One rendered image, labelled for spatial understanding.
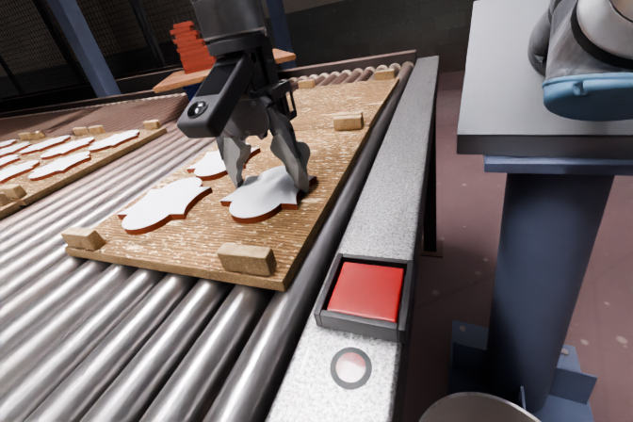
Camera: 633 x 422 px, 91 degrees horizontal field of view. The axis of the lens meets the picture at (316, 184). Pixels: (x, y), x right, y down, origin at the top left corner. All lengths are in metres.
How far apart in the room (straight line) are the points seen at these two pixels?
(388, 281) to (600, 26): 0.30
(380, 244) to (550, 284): 0.56
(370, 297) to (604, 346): 1.29
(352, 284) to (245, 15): 0.30
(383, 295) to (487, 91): 0.47
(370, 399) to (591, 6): 0.39
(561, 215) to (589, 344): 0.83
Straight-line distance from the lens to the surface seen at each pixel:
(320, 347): 0.29
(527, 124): 0.63
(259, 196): 0.44
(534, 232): 0.77
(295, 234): 0.36
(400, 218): 0.39
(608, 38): 0.41
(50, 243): 0.66
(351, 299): 0.29
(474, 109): 0.65
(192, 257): 0.39
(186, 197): 0.51
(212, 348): 0.32
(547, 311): 0.92
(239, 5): 0.39
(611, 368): 1.48
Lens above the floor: 1.15
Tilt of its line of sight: 28 degrees down
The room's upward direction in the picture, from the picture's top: 12 degrees counter-clockwise
